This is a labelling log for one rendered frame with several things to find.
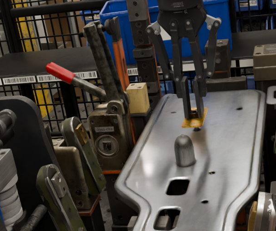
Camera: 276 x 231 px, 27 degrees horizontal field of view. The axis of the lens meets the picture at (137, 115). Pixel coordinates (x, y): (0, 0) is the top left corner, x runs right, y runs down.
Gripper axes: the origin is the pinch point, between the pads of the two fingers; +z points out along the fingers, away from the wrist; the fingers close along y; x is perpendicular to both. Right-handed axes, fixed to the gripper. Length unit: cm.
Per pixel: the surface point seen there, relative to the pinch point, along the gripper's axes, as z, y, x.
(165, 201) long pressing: 6.4, -1.1, -24.7
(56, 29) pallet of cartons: 53, -153, 294
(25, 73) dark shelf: 4, -49, 33
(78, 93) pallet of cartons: 91, -129, 254
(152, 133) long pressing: 6.5, -8.2, -0.6
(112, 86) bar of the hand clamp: -3.6, -13.8, -1.8
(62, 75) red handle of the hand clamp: -6.2, -23.4, -1.1
